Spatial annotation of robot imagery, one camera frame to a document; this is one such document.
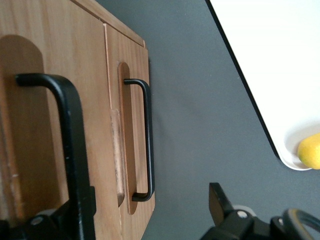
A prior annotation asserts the yellow lemon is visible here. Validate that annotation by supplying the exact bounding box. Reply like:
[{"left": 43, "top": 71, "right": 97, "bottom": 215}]
[{"left": 297, "top": 132, "right": 320, "bottom": 171}]

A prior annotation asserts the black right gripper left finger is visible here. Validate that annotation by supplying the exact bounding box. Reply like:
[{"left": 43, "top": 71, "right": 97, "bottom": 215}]
[{"left": 0, "top": 186, "right": 97, "bottom": 240}]

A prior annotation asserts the wooden drawer with clean front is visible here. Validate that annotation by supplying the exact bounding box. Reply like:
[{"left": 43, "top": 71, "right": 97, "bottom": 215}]
[{"left": 102, "top": 23, "right": 157, "bottom": 240}]

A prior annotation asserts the beige rectangular tray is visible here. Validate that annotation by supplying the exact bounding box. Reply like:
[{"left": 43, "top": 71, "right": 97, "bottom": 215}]
[{"left": 208, "top": 0, "right": 320, "bottom": 172}]

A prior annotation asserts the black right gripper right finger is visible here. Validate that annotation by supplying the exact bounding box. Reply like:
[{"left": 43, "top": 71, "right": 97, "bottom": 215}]
[{"left": 208, "top": 182, "right": 272, "bottom": 240}]

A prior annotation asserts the wooden drawer with worn front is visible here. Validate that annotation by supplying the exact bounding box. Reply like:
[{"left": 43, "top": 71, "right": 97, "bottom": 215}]
[{"left": 0, "top": 0, "right": 125, "bottom": 240}]

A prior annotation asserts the wooden drawer cabinet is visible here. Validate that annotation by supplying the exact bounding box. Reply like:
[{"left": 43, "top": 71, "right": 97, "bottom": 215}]
[{"left": 69, "top": 0, "right": 146, "bottom": 49}]

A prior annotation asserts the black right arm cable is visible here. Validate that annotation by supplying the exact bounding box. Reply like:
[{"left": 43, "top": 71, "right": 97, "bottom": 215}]
[{"left": 269, "top": 208, "right": 320, "bottom": 240}]

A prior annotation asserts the black metal drawer handle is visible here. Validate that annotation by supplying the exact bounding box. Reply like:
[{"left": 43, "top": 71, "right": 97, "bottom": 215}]
[
  {"left": 15, "top": 73, "right": 97, "bottom": 240},
  {"left": 123, "top": 78, "right": 156, "bottom": 203}
]

